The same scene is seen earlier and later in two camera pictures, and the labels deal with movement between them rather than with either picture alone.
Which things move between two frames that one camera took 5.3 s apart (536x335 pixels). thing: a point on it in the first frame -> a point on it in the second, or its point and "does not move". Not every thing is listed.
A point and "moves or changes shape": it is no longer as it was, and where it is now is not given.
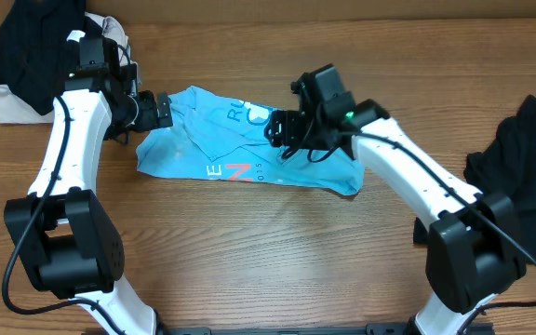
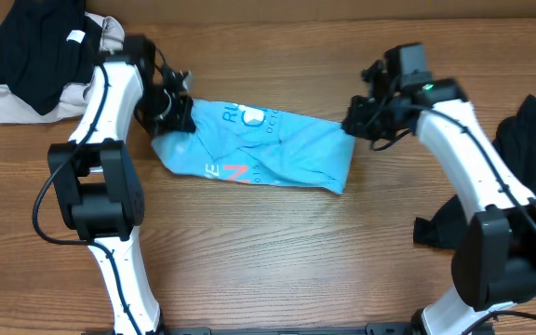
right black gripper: x=290 y=128 -> x=357 y=127
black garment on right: x=527 y=161 does not move
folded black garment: x=34 y=46 does not move
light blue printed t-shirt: x=220 y=137 moves or changes shape
